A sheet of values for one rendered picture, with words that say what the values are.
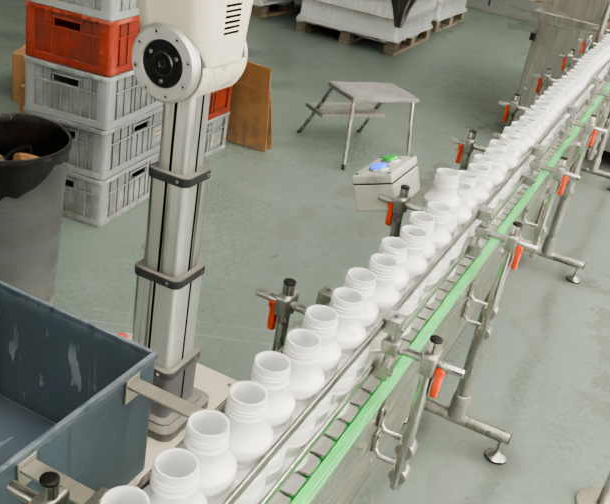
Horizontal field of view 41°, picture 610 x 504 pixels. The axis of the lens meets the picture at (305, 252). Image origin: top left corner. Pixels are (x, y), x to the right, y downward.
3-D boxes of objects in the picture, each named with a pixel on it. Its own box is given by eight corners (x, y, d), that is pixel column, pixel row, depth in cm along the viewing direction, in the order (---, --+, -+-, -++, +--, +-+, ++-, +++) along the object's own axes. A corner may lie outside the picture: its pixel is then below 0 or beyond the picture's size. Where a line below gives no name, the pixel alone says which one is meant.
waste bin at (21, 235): (0, 357, 259) (-2, 174, 230) (-100, 307, 274) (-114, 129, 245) (93, 301, 297) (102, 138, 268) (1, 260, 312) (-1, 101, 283)
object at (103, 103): (107, 132, 328) (109, 79, 318) (21, 107, 337) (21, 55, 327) (176, 99, 380) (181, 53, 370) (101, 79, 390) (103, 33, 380)
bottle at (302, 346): (300, 483, 89) (326, 360, 81) (248, 468, 89) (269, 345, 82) (311, 449, 94) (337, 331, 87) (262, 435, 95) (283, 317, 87)
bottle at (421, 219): (383, 297, 129) (406, 203, 121) (420, 307, 128) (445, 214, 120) (376, 314, 124) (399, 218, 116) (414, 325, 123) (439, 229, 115)
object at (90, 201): (100, 229, 348) (102, 182, 338) (20, 203, 358) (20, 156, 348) (169, 186, 400) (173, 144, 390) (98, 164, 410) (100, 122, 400)
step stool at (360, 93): (359, 131, 527) (371, 69, 508) (409, 167, 480) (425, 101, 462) (295, 131, 505) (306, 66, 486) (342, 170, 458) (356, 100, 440)
